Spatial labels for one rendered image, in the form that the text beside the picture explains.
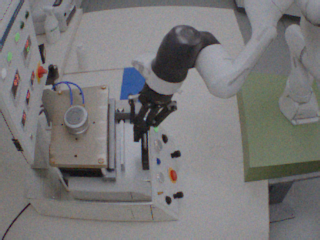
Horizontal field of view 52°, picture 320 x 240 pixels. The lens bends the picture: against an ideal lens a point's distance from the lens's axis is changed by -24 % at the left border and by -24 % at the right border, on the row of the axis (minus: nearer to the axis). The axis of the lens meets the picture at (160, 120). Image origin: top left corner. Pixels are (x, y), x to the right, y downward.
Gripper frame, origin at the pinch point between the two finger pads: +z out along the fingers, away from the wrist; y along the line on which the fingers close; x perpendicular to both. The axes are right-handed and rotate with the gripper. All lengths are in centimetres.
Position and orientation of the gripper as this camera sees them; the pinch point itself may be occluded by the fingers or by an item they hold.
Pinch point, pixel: (138, 131)
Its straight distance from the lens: 115.6
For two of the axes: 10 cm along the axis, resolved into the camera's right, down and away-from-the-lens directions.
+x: -0.4, -8.0, 5.9
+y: 9.5, 1.5, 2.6
